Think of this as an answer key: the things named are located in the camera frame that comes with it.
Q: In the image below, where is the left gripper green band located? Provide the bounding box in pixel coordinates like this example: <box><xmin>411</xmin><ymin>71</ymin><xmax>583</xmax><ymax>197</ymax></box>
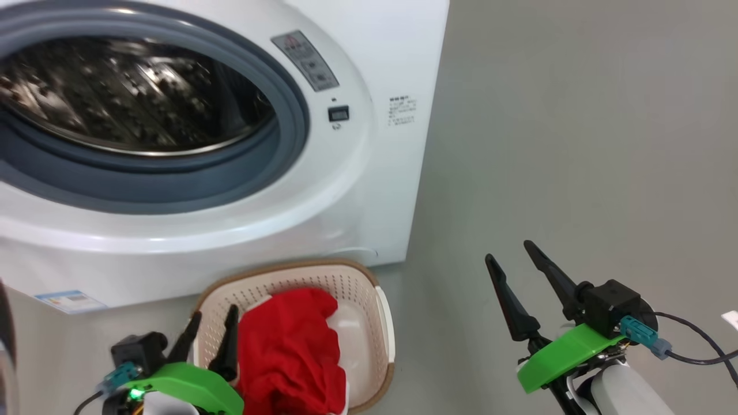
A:
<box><xmin>118</xmin><ymin>304</ymin><xmax>244</xmax><ymax>415</ymax></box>

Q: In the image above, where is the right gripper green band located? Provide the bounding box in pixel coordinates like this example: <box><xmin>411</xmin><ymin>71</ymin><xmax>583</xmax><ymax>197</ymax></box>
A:
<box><xmin>485</xmin><ymin>240</ymin><xmax>630</xmax><ymax>415</ymax></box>

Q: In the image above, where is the red and white garment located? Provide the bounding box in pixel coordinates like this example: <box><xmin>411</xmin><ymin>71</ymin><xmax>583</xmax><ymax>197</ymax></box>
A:
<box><xmin>235</xmin><ymin>287</ymin><xmax>349</xmax><ymax>415</ymax></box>

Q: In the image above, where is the round glass washer door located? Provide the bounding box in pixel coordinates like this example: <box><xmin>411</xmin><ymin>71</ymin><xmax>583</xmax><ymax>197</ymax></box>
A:
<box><xmin>0</xmin><ymin>278</ymin><xmax>19</xmax><ymax>415</ymax></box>

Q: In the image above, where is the cream perforated laundry basket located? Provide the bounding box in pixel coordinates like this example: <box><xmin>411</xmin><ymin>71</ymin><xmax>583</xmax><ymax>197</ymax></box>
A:
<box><xmin>192</xmin><ymin>259</ymin><xmax>396</xmax><ymax>414</ymax></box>

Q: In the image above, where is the washing machine drum opening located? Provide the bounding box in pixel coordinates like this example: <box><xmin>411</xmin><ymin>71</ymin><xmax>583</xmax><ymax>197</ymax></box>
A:
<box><xmin>0</xmin><ymin>9</ymin><xmax>312</xmax><ymax>215</ymax></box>

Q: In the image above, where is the white front-load washing machine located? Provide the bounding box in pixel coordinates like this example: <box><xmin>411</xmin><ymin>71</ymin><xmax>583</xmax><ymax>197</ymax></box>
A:
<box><xmin>0</xmin><ymin>0</ymin><xmax>450</xmax><ymax>315</ymax></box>

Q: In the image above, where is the stainless steel washing machine drum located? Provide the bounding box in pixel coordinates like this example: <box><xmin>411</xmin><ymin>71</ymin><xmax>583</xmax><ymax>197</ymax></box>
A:
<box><xmin>0</xmin><ymin>36</ymin><xmax>276</xmax><ymax>157</ymax></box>

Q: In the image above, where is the blue energy label sticker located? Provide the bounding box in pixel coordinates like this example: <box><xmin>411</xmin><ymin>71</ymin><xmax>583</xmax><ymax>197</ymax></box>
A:
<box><xmin>33</xmin><ymin>290</ymin><xmax>108</xmax><ymax>315</ymax></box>

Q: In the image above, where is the round white filter cover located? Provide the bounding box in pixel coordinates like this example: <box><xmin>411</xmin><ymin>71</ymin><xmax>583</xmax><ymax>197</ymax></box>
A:
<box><xmin>332</xmin><ymin>247</ymin><xmax>379</xmax><ymax>261</ymax></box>

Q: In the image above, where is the grey warning sticker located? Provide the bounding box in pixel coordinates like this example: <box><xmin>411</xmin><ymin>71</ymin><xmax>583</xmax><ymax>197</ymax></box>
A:
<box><xmin>271</xmin><ymin>30</ymin><xmax>340</xmax><ymax>93</ymax></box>

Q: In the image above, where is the left black cable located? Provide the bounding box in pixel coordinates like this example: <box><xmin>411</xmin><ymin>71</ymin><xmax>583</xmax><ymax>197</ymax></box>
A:
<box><xmin>72</xmin><ymin>362</ymin><xmax>142</xmax><ymax>415</ymax></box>

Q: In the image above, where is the right black cable teal connector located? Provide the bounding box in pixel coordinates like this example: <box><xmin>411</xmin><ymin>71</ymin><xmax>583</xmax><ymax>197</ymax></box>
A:
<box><xmin>620</xmin><ymin>311</ymin><xmax>738</xmax><ymax>388</ymax></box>

